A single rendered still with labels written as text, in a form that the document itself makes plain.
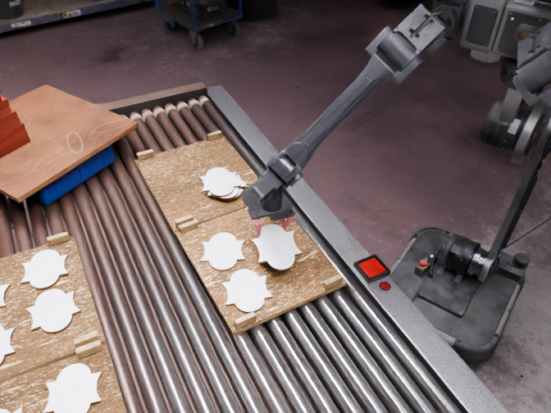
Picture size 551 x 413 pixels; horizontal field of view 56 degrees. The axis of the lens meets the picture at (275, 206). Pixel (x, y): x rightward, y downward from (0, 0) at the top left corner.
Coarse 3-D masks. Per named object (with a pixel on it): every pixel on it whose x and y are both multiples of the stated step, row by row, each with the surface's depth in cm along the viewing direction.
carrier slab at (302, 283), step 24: (240, 216) 162; (192, 240) 154; (192, 264) 148; (240, 264) 147; (264, 264) 147; (312, 264) 147; (216, 288) 140; (288, 288) 141; (312, 288) 141; (336, 288) 142; (240, 312) 135; (264, 312) 135
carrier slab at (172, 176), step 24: (192, 144) 191; (216, 144) 191; (144, 168) 180; (168, 168) 180; (192, 168) 180; (240, 168) 181; (168, 192) 171; (192, 192) 171; (168, 216) 162; (216, 216) 162
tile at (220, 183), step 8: (216, 168) 175; (208, 176) 172; (216, 176) 172; (224, 176) 172; (232, 176) 172; (208, 184) 168; (216, 184) 169; (224, 184) 169; (232, 184) 169; (216, 192) 166; (224, 192) 166; (232, 192) 167
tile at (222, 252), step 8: (216, 240) 153; (224, 240) 153; (232, 240) 153; (240, 240) 153; (208, 248) 150; (216, 248) 150; (224, 248) 150; (232, 248) 151; (240, 248) 151; (208, 256) 148; (216, 256) 148; (224, 256) 148; (232, 256) 148; (240, 256) 148; (216, 264) 146; (224, 264) 146; (232, 264) 146
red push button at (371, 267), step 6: (372, 258) 150; (360, 264) 149; (366, 264) 149; (372, 264) 149; (378, 264) 149; (366, 270) 147; (372, 270) 147; (378, 270) 147; (384, 270) 147; (372, 276) 145
